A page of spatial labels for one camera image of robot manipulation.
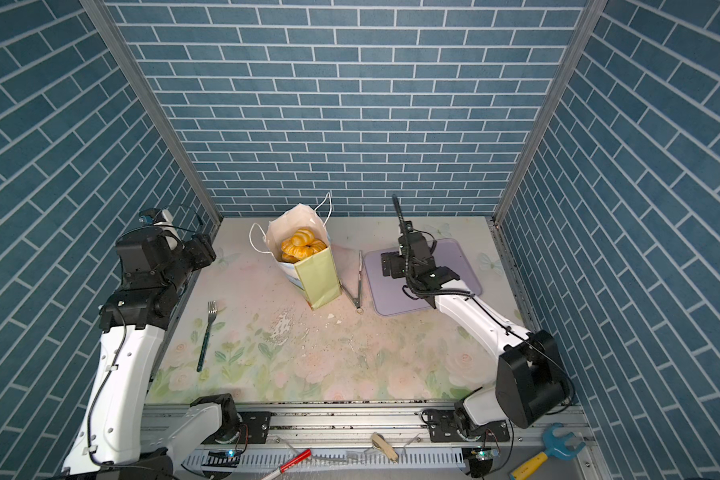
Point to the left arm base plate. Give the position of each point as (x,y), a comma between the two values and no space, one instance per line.
(251,427)

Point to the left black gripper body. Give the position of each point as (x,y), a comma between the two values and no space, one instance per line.
(196,254)

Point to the red white marker pen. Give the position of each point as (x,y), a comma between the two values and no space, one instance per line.
(282,469)

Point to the beige wooden piece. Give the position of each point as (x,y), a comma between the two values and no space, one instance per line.
(382,445)

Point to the striped bread roll back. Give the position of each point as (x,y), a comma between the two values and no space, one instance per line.
(303,237)

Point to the aluminium front rail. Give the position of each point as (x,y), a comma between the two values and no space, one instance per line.
(326,424)

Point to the white green paper bag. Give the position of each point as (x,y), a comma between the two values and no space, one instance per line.
(311,269)

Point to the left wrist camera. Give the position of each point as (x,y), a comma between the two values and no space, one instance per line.
(163,219)

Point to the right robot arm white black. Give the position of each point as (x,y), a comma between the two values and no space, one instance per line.
(530,380)

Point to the green handled fork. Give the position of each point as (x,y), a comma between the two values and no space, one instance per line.
(212,312)

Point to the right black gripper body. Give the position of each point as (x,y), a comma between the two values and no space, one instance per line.
(397,268)

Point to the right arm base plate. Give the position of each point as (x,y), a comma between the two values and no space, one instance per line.
(449,426)

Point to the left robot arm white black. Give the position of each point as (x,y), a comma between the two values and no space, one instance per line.
(156,264)

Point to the blue yellow toy wrench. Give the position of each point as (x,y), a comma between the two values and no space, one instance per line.
(555,446)

